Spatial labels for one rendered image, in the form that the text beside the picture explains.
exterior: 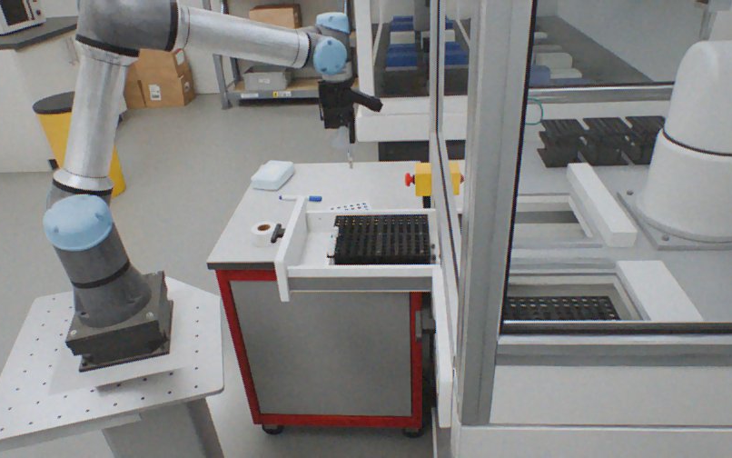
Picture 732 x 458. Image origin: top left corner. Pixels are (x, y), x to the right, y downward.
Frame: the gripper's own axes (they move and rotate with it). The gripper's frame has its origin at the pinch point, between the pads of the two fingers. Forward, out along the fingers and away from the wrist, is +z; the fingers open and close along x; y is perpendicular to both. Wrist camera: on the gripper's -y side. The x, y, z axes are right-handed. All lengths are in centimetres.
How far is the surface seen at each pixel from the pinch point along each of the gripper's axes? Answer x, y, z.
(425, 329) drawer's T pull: 66, 1, 6
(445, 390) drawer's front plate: 80, 3, 6
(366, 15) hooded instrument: -46, -16, -27
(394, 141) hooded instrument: -45, -24, 17
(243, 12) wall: -422, 22, 19
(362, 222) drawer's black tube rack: 25.5, 3.2, 7.3
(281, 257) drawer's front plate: 39.4, 23.1, 4.2
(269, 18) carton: -370, 1, 19
